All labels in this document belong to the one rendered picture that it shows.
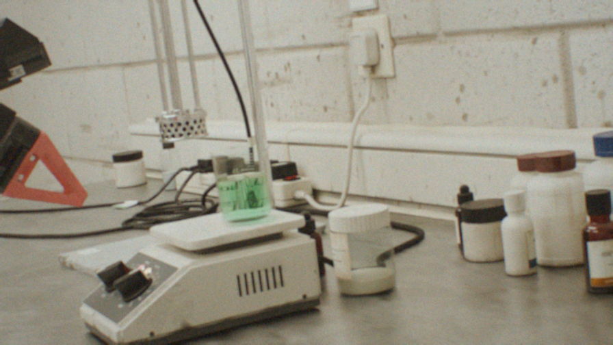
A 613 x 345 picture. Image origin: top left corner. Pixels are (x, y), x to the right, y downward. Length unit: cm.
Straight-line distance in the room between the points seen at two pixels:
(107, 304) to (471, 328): 33
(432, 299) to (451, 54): 47
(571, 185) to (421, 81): 43
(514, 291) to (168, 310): 31
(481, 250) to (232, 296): 29
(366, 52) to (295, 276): 56
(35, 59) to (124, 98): 141
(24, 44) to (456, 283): 46
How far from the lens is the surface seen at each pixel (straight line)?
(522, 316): 95
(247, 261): 100
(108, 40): 248
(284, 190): 163
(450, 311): 99
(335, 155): 159
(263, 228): 101
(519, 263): 108
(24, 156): 102
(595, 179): 104
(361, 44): 152
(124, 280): 100
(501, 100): 135
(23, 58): 103
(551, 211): 109
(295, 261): 102
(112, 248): 146
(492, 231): 114
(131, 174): 213
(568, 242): 110
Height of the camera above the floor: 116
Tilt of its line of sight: 8 degrees down
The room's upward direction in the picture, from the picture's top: 7 degrees counter-clockwise
